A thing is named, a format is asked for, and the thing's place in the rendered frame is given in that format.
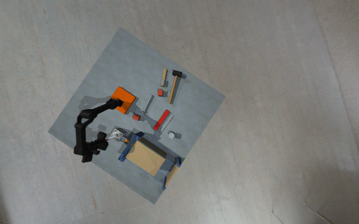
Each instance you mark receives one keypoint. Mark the red rectangular bar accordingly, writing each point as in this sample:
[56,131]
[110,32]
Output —
[161,120]

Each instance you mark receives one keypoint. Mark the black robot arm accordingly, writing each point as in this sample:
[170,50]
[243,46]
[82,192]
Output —
[83,148]

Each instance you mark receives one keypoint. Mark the black-headed mallet with wooden handle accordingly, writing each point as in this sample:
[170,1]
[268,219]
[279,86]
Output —
[177,74]

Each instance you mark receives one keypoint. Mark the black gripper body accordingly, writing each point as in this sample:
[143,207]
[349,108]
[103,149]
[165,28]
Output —
[100,138]

